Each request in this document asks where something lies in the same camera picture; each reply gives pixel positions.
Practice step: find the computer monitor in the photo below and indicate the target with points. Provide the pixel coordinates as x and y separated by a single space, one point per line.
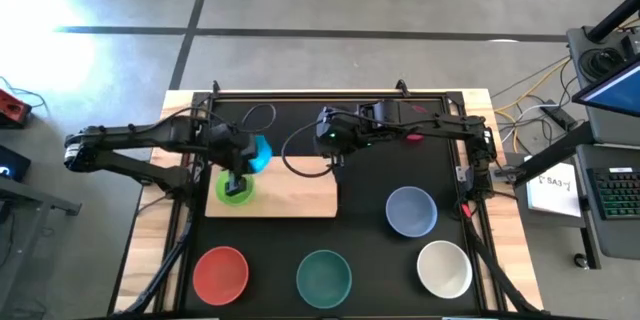
620 92

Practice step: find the black cart strut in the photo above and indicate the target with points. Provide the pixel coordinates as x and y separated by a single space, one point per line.
555 155

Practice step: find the wooden cutting board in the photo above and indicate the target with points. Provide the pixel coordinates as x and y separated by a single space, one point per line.
290 195

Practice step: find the black device with light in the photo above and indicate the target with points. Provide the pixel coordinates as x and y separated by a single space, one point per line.
12 162

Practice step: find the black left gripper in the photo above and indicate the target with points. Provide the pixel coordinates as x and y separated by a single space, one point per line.
230 147

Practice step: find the black power strip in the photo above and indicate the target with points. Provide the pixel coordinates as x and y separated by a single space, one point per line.
560 116

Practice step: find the black frame clamp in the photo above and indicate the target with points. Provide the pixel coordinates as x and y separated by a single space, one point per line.
216 87
402 88

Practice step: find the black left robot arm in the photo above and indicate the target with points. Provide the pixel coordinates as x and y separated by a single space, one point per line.
150 132

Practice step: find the large white bowl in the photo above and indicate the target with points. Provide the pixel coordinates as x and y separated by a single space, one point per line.
444 270

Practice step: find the small magenta translucent bowl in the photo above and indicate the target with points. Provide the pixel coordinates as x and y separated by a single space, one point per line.
414 137

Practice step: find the large teal bowl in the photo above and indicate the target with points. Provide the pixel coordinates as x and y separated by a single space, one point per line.
324 280

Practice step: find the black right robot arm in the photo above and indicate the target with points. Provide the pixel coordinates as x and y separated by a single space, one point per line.
450 125

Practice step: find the backlit keyboard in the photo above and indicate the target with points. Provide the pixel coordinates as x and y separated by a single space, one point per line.
617 192

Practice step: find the black table mat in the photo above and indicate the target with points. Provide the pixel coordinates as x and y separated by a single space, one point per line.
370 200

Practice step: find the large blue bowl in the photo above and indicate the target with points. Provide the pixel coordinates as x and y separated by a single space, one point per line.
411 211

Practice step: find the grey side table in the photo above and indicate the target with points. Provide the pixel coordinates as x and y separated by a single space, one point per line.
30 197

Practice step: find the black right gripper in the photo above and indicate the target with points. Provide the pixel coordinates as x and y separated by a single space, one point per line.
335 135

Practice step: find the small green translucent bowl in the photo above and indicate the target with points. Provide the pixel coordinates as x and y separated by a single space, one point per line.
220 192

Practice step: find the white paper label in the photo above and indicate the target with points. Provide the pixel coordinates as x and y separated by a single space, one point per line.
552 190

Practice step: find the black pole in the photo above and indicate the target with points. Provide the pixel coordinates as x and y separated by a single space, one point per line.
615 17

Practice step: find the large red bowl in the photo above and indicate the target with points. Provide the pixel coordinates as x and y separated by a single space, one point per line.
220 276

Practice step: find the grey cart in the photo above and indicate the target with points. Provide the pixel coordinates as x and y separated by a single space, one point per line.
615 130

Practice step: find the red box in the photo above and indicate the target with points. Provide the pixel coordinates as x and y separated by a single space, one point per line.
12 106

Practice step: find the small cyan translucent bowl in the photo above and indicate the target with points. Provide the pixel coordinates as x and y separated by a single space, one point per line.
262 155

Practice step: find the black caster wheel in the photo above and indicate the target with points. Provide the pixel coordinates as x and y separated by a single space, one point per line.
581 260

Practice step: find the black metal frame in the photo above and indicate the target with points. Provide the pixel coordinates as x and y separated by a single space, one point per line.
325 95

